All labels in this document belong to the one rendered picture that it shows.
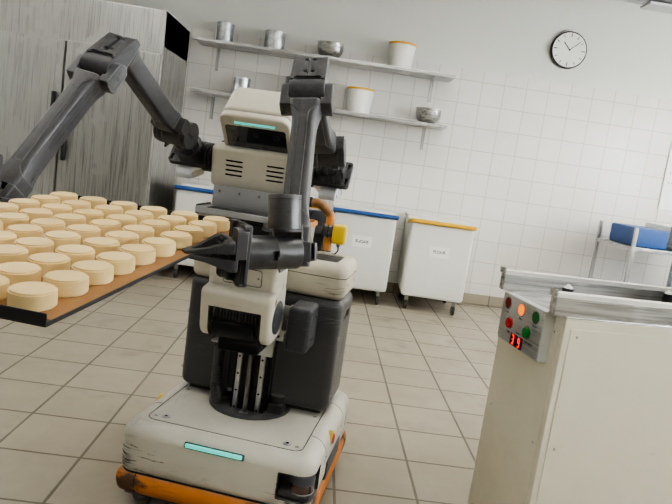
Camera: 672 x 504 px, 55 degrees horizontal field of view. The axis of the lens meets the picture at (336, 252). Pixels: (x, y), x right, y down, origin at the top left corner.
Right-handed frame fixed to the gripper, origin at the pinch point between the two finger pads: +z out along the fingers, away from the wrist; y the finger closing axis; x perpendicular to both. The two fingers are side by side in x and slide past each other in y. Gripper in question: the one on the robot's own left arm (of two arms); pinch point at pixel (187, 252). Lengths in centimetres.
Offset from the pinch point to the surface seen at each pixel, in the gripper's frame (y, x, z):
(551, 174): 1, 284, -453
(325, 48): -78, 385, -259
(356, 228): 62, 320, -270
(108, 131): 10, 408, -93
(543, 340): 27, 8, -104
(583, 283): 16, 22, -138
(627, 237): 40, 201, -458
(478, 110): -46, 327, -391
